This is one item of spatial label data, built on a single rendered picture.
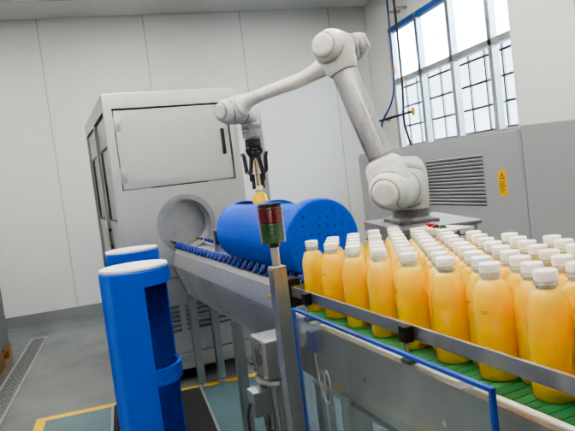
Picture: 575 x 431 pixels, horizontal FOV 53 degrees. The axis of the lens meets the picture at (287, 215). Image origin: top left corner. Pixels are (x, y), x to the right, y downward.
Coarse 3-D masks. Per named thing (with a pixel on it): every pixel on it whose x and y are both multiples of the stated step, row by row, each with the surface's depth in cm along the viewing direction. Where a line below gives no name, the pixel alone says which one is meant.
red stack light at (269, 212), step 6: (258, 210) 144; (264, 210) 143; (270, 210) 143; (276, 210) 143; (258, 216) 145; (264, 216) 143; (270, 216) 143; (276, 216) 143; (282, 216) 145; (258, 222) 145; (264, 222) 143; (270, 222) 143; (276, 222) 143
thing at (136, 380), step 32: (128, 288) 225; (160, 288) 251; (128, 320) 226; (160, 320) 253; (128, 352) 227; (160, 352) 255; (128, 384) 228; (160, 384) 230; (128, 416) 230; (160, 416) 230
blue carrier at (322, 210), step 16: (240, 208) 257; (256, 208) 239; (288, 208) 207; (304, 208) 199; (320, 208) 202; (336, 208) 204; (224, 224) 265; (240, 224) 244; (256, 224) 226; (288, 224) 198; (304, 224) 199; (320, 224) 202; (336, 224) 204; (352, 224) 207; (224, 240) 266; (240, 240) 243; (256, 240) 225; (288, 240) 197; (304, 240) 200; (320, 240) 202; (240, 256) 258; (256, 256) 233; (288, 256) 198
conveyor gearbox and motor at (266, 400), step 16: (256, 336) 173; (272, 336) 171; (256, 352) 172; (272, 352) 168; (256, 368) 174; (272, 368) 168; (272, 384) 168; (256, 400) 169; (272, 400) 170; (256, 416) 169; (272, 416) 170
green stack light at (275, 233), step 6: (282, 222) 145; (264, 228) 143; (270, 228) 143; (276, 228) 143; (282, 228) 145; (264, 234) 144; (270, 234) 143; (276, 234) 143; (282, 234) 144; (264, 240) 144; (270, 240) 143; (276, 240) 143; (282, 240) 144
